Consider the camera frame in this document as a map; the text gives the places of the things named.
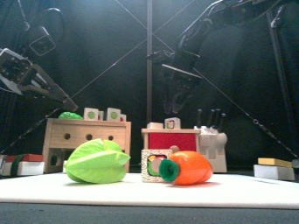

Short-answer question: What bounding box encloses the white red filling sushi block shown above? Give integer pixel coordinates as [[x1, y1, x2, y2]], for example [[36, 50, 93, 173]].
[[162, 116, 182, 130]]

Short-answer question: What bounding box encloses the plain white sushi block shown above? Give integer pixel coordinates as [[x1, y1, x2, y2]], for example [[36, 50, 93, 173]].
[[145, 122, 164, 130]]

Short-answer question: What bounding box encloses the wooden box with holes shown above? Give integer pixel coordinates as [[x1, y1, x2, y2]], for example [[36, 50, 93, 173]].
[[41, 117, 133, 175]]

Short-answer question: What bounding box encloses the yellow egg nigiri sushi toy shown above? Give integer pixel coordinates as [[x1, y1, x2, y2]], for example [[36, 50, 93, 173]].
[[252, 157, 296, 182]]

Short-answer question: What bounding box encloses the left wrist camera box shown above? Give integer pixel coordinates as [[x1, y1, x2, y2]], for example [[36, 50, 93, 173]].
[[28, 34, 57, 57]]

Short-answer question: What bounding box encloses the black handled toy knife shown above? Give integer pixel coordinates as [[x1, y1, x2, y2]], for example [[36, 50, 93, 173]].
[[194, 108, 204, 130], [206, 108, 216, 128], [212, 108, 221, 129], [218, 113, 228, 134]]

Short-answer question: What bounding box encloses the white cutting board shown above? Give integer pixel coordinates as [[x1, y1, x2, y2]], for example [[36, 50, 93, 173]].
[[0, 171, 299, 210]]

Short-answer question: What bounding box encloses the black slanted frame strut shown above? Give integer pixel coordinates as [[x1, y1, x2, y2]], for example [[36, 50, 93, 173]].
[[265, 8, 299, 147]]

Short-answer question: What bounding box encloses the toy sushi roll cube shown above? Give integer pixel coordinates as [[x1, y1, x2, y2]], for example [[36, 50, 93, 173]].
[[140, 148, 173, 184]]

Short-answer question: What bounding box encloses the vertical metal frame pole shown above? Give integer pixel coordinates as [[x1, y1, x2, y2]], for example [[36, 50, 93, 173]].
[[145, 0, 154, 123]]

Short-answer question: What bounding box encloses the green toy lettuce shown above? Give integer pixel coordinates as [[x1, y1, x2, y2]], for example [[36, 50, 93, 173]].
[[62, 138, 132, 185]]

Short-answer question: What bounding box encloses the orange toy persimmon green stem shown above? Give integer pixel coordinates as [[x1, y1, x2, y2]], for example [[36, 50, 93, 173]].
[[157, 150, 214, 186]]

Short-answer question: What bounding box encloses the red wooden box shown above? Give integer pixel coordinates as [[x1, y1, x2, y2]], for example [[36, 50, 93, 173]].
[[140, 128, 201, 153]]

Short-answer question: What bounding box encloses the red topped nigiri sushi toy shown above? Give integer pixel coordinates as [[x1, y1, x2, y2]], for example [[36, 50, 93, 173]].
[[0, 153, 45, 177]]

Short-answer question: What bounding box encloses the small green toy vegetable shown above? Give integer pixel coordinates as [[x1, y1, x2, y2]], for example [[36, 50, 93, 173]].
[[57, 111, 84, 121]]

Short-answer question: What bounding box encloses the white toy knife block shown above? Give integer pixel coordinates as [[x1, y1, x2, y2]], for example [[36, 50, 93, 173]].
[[192, 125, 229, 174]]

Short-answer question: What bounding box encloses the white cucumber sushi roll block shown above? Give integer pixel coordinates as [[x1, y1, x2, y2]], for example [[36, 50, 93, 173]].
[[82, 107, 100, 122], [105, 107, 122, 123]]

